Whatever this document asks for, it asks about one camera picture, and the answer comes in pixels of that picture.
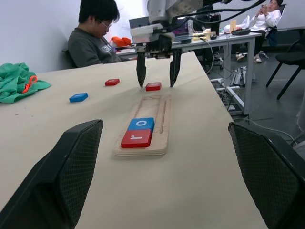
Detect black chair behind grey person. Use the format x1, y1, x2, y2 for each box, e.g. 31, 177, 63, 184
61, 49, 78, 69

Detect black office chair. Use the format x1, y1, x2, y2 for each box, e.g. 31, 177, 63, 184
265, 35, 305, 100

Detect wooden letter tray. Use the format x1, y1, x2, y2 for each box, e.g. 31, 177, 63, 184
113, 94, 173, 157

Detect black flat case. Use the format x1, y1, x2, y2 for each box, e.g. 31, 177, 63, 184
231, 28, 251, 36

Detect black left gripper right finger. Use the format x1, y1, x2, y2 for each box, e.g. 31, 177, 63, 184
228, 121, 305, 229

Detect person in grey sweatshirt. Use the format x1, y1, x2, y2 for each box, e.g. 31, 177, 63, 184
67, 0, 134, 69

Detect green crumpled cloth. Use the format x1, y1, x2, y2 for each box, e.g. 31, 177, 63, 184
0, 62, 52, 104

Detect grey laptop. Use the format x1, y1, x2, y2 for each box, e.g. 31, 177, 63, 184
129, 16, 151, 31

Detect person in white top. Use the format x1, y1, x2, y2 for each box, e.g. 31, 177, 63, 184
235, 0, 282, 64

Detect orange cord loop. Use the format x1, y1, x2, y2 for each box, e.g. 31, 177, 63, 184
21, 75, 39, 94

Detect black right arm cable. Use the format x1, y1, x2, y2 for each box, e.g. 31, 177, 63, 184
164, 0, 266, 27

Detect blue letter o block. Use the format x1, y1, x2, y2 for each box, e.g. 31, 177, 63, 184
127, 117, 155, 133

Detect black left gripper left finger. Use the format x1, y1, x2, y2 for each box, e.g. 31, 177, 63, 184
0, 119, 104, 229

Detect silver metal parts on floor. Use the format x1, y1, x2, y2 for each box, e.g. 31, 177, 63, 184
231, 67, 254, 87

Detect laptop with purple screen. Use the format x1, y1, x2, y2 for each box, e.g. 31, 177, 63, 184
173, 18, 193, 43

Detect red letter b block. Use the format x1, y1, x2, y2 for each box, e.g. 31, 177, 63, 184
145, 82, 162, 92

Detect red letter r block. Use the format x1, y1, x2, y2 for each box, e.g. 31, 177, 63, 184
121, 129, 153, 148

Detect orange bag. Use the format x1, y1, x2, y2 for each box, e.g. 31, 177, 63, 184
110, 36, 132, 48

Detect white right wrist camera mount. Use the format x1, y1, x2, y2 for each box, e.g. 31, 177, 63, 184
130, 23, 176, 45

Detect red letter o block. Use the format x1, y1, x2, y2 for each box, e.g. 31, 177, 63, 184
104, 78, 121, 87

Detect blue letter t block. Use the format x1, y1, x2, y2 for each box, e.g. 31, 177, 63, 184
69, 92, 89, 104

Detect black bag on desk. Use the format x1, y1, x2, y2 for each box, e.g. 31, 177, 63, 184
193, 11, 221, 31

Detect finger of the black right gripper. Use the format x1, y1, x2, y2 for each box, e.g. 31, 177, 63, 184
169, 48, 183, 88
136, 52, 147, 88

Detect white office desk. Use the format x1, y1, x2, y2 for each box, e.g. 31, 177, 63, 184
114, 28, 263, 116

